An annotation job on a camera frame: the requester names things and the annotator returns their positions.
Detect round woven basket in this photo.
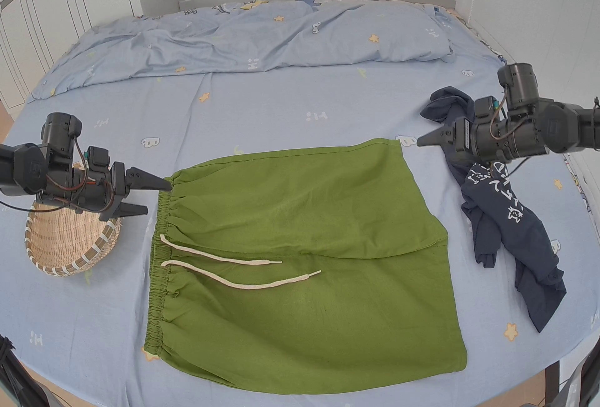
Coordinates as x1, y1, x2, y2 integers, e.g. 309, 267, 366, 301
22, 161, 122, 278

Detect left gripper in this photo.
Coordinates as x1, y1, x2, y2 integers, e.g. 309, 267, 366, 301
66, 160, 172, 222

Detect green shorts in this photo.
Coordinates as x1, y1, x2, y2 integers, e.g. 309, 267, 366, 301
142, 138, 468, 396

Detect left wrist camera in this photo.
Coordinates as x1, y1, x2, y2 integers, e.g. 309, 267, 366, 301
86, 146, 111, 172

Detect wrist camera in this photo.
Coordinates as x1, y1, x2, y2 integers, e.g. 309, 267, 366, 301
473, 96, 498, 121
86, 146, 111, 172

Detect pale blue quilt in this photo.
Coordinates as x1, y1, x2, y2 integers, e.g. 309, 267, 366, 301
26, 0, 458, 103

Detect dark blue printed T-shirt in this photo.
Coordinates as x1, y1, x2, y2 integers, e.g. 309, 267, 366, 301
419, 86, 567, 334

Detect bed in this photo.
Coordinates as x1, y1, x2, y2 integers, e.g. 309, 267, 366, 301
0, 0, 600, 407

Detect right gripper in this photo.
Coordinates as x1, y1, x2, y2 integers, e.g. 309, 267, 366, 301
416, 116, 526, 163

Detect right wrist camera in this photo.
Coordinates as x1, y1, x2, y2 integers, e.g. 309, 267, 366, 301
473, 96, 498, 121

